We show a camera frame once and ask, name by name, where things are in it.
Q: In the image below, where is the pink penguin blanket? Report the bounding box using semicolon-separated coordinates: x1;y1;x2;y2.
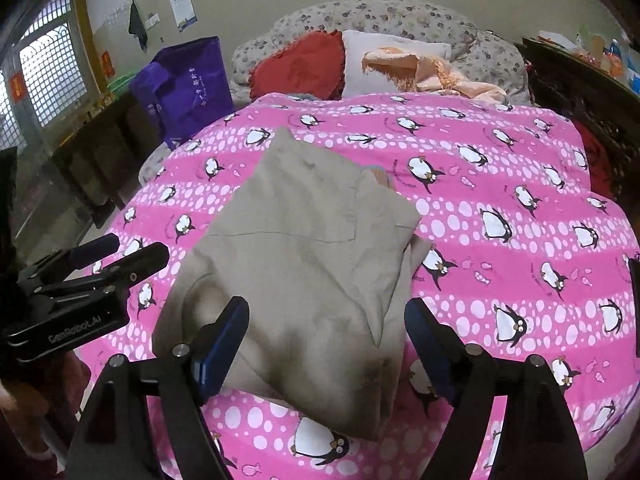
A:
79;93;639;448

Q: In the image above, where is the barred window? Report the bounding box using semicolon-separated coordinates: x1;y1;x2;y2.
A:
1;0;88;151

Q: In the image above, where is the purple tote bag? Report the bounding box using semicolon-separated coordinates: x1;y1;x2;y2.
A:
129;36;234;150

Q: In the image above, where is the red cushion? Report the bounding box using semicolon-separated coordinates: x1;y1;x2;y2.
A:
250;30;345;101

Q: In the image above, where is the white pillow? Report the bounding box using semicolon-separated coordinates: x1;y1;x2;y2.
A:
342;30;451;99

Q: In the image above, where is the dark wooden side cabinet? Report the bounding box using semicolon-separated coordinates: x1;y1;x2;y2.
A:
516;38;639;210

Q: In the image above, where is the peach fringed cloth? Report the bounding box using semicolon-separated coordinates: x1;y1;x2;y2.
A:
361;47;508;104

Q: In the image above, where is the dark cloth on wall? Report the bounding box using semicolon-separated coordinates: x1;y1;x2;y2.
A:
128;1;149;52

